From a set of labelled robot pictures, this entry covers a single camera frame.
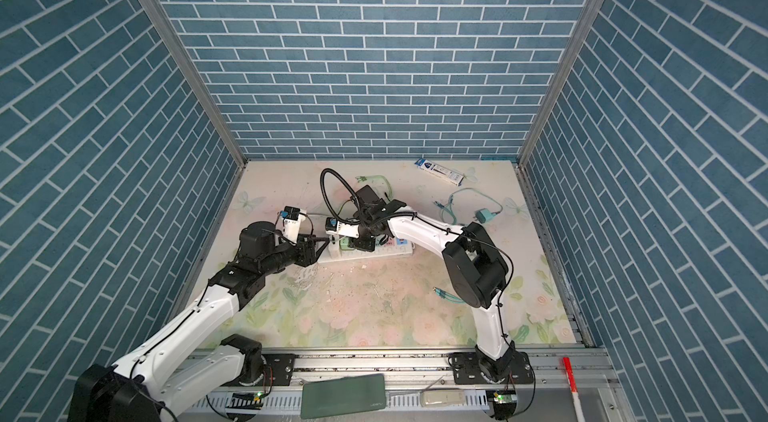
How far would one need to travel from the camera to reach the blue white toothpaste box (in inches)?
45.7

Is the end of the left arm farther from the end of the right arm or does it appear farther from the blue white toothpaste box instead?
the blue white toothpaste box

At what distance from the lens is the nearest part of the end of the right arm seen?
2.22 feet

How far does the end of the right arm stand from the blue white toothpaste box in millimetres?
456
